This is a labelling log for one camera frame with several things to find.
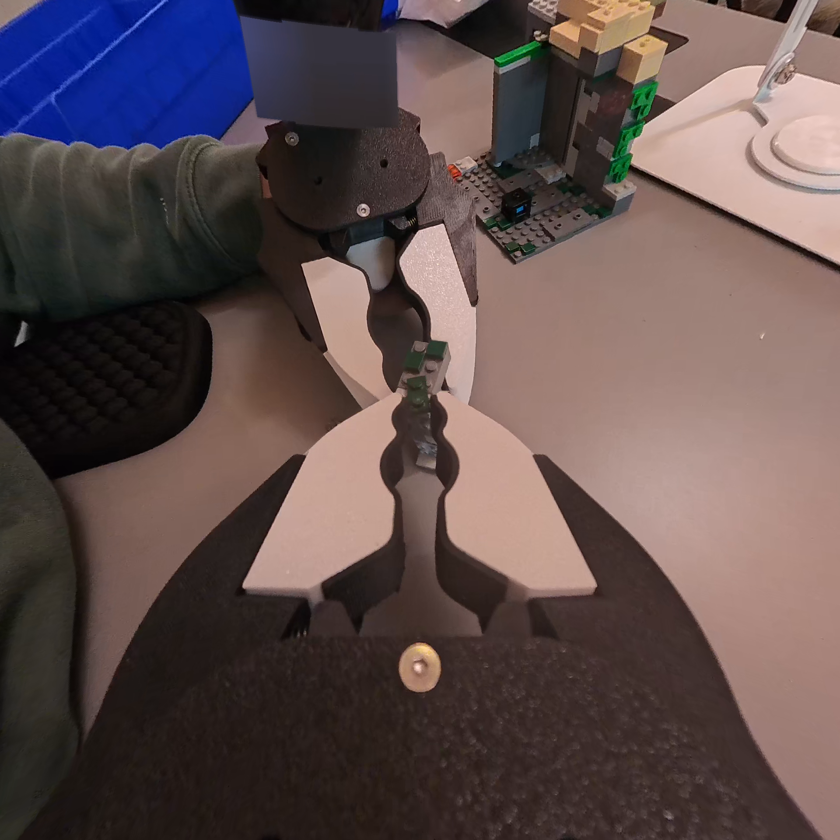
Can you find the small grey green brick assembly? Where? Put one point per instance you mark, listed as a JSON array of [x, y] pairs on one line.
[[423, 368]]

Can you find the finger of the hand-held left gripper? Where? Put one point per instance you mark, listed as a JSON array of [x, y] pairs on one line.
[[339, 322], [444, 282]]

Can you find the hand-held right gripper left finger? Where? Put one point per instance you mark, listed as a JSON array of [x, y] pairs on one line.
[[322, 519]]

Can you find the grey white brick column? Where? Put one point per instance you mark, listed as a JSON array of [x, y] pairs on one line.
[[423, 440]]

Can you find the black quilted wrist rest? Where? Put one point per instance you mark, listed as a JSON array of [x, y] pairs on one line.
[[92, 387]]

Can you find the orange brick plate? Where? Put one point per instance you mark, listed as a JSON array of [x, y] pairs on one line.
[[462, 169]]

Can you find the person's left forearm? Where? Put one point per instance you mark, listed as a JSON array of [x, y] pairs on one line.
[[118, 223]]

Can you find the white lamp base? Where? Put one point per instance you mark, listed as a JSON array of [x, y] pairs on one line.
[[748, 158]]

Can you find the grey green brick tower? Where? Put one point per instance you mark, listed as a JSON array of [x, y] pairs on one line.
[[565, 131]]

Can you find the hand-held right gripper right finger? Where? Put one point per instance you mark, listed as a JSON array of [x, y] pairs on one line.
[[519, 519]]

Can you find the blue plastic bin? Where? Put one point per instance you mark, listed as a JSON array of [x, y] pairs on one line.
[[118, 66]]

